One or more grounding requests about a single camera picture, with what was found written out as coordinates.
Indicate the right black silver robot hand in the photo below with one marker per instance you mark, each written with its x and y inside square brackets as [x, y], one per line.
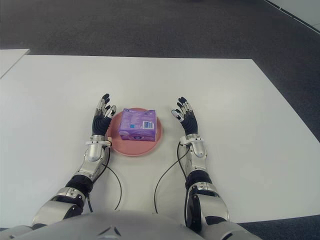
[188, 120]

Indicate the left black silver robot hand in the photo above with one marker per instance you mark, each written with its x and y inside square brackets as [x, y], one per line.
[100, 122]

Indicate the purple tissue paper pack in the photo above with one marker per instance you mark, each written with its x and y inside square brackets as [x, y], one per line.
[137, 122]

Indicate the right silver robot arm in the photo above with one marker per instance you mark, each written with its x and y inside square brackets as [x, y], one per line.
[205, 185]

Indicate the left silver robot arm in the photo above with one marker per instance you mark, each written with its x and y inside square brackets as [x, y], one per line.
[90, 152]

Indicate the pink round plate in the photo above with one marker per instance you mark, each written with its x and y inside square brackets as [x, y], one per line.
[136, 148]

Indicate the silver robot torso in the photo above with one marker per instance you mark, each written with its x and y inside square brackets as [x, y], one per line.
[117, 226]

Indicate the white side table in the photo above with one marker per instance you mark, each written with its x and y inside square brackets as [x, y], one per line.
[12, 56]

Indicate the white table with black edge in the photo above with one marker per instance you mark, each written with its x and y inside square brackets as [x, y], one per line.
[300, 10]

